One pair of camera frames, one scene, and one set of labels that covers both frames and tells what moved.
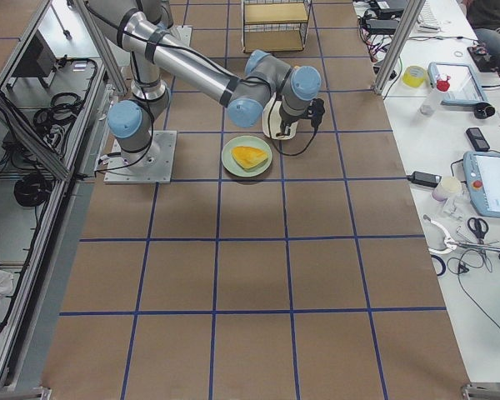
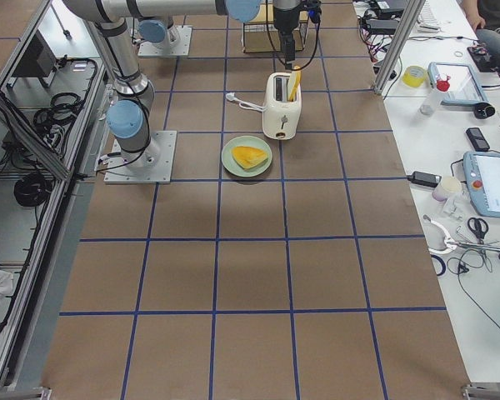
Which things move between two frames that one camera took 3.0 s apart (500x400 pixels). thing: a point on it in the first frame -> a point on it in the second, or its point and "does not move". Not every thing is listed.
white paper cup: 447,186 does not move
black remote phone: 477,139 does not move
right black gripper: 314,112 -> 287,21
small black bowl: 483,110 does not move
